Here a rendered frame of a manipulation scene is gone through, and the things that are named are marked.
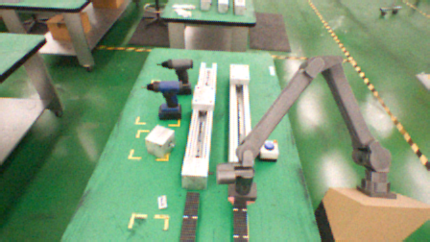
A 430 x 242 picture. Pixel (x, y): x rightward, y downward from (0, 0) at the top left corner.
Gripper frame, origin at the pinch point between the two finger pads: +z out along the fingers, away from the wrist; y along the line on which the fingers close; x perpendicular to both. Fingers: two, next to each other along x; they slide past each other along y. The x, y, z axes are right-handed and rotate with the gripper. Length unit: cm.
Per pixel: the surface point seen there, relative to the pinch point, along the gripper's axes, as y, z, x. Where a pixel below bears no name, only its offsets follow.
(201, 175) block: 15.7, -6.1, -6.6
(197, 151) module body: 18.8, -2.3, -22.0
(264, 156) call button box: -11.4, -0.7, -23.5
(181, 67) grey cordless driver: 32, -15, -71
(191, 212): 18.0, -0.1, 5.9
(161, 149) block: 34.3, -3.1, -20.9
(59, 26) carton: 206, 43, -240
